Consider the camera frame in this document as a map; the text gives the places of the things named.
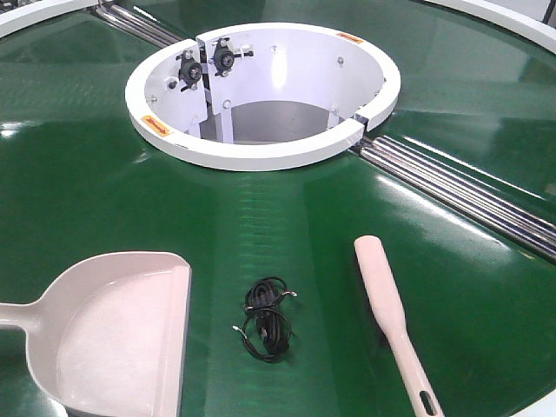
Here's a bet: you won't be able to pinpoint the black cable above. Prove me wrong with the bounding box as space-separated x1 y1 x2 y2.
232 276 300 363

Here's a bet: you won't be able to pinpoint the beige hand broom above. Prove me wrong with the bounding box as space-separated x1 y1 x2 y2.
354 235 444 416

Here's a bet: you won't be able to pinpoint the beige plastic dustpan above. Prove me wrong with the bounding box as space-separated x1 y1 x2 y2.
1 251 192 416

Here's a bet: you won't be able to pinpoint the orange arrow sticker front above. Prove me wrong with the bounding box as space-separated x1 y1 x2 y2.
141 115 172 137

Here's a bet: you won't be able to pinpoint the orange sticker rear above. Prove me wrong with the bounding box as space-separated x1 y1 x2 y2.
337 32 364 44

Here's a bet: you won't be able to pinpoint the steel rollers right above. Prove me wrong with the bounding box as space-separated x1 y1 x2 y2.
353 136 555 262

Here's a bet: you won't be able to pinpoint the steel rollers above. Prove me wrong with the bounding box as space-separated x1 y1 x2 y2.
89 1 183 48
353 136 555 262

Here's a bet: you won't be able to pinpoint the steel rollers top left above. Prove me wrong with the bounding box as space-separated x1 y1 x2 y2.
89 1 183 48

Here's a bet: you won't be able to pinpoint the white outer rim right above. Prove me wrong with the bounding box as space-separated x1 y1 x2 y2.
429 0 555 53

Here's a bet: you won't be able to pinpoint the white rim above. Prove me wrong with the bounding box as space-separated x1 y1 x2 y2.
1 0 99 37
429 0 555 53

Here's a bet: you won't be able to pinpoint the white outer rim left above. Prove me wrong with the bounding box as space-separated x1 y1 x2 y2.
1 0 99 37

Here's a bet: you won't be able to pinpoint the white central ring housing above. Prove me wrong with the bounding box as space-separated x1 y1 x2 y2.
125 23 401 171

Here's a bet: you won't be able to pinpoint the right black bearing mount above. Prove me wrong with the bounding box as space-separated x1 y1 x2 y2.
208 37 255 77

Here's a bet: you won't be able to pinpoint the black bearing mount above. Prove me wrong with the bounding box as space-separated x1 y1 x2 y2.
175 50 202 92
208 37 255 77

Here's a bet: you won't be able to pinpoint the left black bearing mount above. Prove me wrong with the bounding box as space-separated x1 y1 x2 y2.
175 50 202 92

